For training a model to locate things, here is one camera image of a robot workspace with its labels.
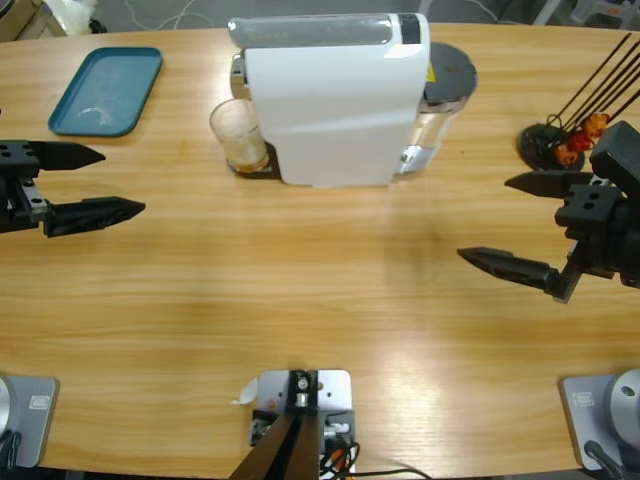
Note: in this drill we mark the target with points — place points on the white capsule coffee machine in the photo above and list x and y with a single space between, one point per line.
330 110

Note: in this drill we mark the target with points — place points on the clear drinking glass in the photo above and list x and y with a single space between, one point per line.
240 140

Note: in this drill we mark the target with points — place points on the white plastic furniture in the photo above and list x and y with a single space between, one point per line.
590 12

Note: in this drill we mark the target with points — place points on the metal drip tray grate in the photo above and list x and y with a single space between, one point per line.
272 167

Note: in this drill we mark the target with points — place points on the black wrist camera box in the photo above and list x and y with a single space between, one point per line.
617 155

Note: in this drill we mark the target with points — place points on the white paper tab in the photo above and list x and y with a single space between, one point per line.
247 392

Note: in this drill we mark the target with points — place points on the dark orange coffee capsule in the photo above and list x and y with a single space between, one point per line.
566 156

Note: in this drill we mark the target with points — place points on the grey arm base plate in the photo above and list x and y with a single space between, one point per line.
600 410
35 415

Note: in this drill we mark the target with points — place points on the red coffee capsule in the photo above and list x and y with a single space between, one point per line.
580 141

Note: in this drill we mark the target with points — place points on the teal plastic tray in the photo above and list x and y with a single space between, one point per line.
107 90

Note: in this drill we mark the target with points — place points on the silver coffee machine lever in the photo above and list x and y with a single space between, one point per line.
310 31

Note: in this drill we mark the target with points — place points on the clear water tank dark lid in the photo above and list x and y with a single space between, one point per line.
447 70

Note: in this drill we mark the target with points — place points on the brown cardboard box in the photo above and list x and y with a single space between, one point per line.
25 20

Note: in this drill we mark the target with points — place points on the white plastic bag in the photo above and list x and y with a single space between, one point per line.
70 15

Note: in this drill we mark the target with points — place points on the black capsule holder with rods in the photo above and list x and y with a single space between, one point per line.
537 145

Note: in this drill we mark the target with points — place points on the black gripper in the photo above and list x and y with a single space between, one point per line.
607 235
15 195

